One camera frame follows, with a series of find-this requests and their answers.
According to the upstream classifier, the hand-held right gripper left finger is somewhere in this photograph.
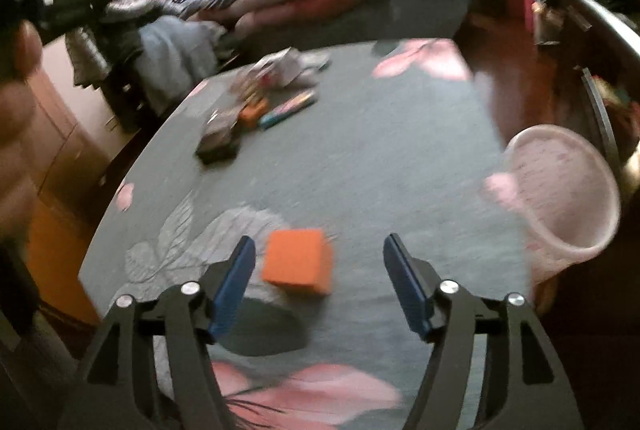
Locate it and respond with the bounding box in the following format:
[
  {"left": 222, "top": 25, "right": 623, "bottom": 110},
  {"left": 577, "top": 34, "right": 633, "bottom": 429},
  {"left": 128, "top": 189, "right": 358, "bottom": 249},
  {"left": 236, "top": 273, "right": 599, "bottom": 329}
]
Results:
[{"left": 57, "top": 236, "right": 257, "bottom": 430}]

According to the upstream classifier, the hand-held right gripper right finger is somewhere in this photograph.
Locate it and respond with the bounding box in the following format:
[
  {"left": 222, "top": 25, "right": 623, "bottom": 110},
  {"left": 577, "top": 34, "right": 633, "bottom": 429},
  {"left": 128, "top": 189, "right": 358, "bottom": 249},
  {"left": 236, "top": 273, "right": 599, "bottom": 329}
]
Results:
[{"left": 383, "top": 233, "right": 586, "bottom": 430}]

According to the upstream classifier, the orange cardboard box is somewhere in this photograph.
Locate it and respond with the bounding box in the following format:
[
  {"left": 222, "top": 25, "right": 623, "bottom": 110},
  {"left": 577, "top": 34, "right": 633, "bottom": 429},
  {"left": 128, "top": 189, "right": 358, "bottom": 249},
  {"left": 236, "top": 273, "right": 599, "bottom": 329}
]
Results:
[{"left": 262, "top": 229, "right": 334, "bottom": 296}]

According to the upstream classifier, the person's left hand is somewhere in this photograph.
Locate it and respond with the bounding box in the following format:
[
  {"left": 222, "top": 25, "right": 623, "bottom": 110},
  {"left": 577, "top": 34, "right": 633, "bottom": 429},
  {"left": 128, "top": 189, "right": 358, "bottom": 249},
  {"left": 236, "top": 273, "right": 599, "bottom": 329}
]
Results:
[{"left": 0, "top": 20, "right": 46, "bottom": 241}]

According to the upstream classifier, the pile of grey clothes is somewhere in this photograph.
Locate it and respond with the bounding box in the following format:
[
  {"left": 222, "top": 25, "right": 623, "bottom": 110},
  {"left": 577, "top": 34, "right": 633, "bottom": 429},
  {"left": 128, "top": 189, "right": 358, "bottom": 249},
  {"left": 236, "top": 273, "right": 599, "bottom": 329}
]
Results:
[{"left": 65, "top": 0, "right": 226, "bottom": 111}]

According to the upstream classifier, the floral grey tablecloth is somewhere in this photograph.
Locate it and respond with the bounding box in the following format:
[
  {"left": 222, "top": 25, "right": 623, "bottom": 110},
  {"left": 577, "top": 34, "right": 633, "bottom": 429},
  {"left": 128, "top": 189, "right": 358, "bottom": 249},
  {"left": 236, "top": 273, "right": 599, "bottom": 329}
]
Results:
[{"left": 77, "top": 37, "right": 533, "bottom": 430}]

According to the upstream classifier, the tan wooden cabinet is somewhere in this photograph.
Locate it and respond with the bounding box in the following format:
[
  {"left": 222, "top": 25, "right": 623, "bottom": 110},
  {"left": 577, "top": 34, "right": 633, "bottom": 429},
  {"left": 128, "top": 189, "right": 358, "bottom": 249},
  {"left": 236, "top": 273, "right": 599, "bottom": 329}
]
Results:
[{"left": 25, "top": 35, "right": 116, "bottom": 211}]

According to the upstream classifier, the dark snack packet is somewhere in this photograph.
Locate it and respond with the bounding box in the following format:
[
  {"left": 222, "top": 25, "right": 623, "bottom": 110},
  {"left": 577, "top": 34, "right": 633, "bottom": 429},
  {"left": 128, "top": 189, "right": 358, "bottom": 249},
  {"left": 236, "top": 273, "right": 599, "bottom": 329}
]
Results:
[{"left": 195, "top": 112, "right": 241, "bottom": 163}]

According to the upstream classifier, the small orange box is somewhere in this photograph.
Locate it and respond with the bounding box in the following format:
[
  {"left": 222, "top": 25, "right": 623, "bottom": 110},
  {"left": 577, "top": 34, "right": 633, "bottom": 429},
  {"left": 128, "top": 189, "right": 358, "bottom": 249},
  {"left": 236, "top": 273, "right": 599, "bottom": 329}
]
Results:
[{"left": 237, "top": 102, "right": 268, "bottom": 128}]

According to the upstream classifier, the teal and pink wrapper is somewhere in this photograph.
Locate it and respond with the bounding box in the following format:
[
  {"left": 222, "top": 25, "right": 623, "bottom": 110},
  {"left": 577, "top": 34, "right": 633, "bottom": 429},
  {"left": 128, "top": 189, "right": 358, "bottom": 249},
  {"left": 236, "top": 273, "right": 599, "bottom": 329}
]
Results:
[{"left": 257, "top": 90, "right": 318, "bottom": 131}]

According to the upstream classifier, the white crumpled packaging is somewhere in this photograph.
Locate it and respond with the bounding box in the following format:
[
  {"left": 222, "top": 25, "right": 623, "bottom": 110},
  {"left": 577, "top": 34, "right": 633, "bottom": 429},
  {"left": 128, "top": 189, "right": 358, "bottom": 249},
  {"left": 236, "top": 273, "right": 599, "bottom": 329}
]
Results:
[{"left": 247, "top": 50, "right": 331, "bottom": 88}]

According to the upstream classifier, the dark wooden cabinet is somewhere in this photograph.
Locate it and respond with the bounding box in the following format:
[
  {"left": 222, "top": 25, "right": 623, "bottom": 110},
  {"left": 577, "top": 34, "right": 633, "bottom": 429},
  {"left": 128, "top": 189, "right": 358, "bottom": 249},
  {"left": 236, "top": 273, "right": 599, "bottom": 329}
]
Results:
[{"left": 550, "top": 0, "right": 640, "bottom": 191}]

